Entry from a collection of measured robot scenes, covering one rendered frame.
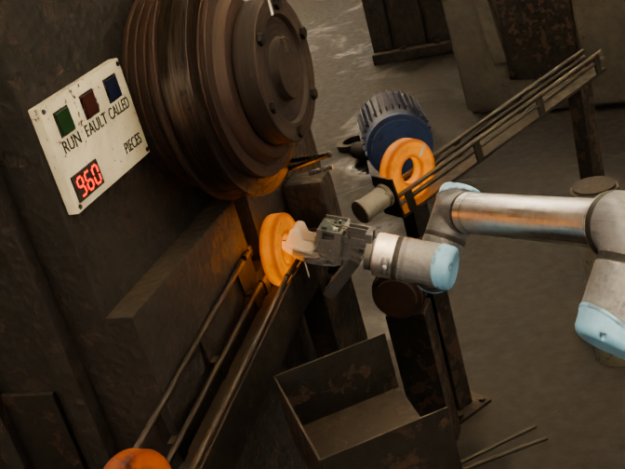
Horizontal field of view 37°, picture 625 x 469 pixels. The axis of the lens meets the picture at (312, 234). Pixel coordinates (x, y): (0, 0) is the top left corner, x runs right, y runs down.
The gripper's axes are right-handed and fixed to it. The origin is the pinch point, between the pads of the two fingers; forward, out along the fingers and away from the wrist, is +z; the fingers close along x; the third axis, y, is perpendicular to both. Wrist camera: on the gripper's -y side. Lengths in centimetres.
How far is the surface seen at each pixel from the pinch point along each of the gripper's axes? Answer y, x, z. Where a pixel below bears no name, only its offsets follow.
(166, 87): 40.2, 21.7, 14.7
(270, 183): 15.8, 4.1, 1.3
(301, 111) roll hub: 29.3, -2.9, -2.5
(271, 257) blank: 1.0, 7.4, -0.4
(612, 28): -18, -259, -64
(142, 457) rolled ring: 1, 69, -2
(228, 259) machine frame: 1.7, 12.3, 7.0
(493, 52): -39, -270, -13
